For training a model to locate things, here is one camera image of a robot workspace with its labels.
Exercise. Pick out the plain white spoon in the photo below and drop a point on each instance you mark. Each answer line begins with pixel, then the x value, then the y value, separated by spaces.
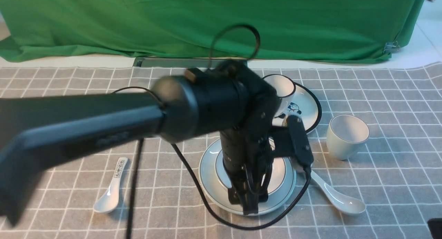
pixel 343 203

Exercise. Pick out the white spoon with characters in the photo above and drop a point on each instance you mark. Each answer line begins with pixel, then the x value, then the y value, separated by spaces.
pixel 110 199

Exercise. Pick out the pale green cup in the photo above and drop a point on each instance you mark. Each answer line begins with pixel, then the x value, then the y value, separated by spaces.
pixel 346 134

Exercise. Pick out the metal binder clip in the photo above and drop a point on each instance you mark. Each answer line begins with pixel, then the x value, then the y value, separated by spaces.
pixel 391 47

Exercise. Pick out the black-rimmed white cup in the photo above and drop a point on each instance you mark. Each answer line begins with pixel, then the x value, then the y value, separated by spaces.
pixel 285 89

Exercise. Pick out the pale green plate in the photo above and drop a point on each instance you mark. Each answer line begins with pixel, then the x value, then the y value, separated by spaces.
pixel 219 194

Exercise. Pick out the pale green bowl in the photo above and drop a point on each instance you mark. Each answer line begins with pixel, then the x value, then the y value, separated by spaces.
pixel 276 180

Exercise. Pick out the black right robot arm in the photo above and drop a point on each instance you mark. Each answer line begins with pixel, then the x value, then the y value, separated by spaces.
pixel 435 227

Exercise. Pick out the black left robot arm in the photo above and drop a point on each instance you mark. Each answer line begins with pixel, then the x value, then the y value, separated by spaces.
pixel 40 133

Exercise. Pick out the grey checked tablecloth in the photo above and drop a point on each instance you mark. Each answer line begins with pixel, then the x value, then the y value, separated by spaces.
pixel 396 173

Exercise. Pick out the green backdrop cloth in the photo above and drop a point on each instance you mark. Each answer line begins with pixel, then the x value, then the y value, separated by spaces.
pixel 338 31

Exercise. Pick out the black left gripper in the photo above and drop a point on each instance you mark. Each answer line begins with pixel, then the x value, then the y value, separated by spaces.
pixel 247 160

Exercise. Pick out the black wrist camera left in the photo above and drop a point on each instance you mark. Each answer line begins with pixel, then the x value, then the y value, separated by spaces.
pixel 291 141

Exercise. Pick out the black-rimmed illustrated plate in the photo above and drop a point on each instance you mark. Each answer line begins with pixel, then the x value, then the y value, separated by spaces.
pixel 304 104

